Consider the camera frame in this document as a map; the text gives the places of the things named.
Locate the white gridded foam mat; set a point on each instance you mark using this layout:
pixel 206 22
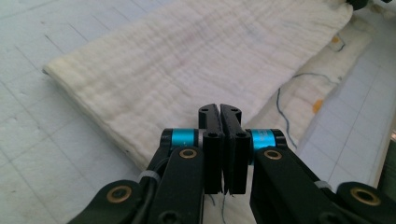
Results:
pixel 46 140

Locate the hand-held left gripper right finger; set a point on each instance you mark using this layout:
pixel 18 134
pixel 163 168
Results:
pixel 238 165

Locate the cream printed cloth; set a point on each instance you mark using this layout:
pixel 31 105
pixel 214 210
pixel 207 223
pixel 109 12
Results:
pixel 186 62

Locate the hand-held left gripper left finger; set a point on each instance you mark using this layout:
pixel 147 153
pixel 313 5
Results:
pixel 212 161

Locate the green woven basket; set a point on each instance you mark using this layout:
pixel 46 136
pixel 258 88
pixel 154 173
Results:
pixel 389 171

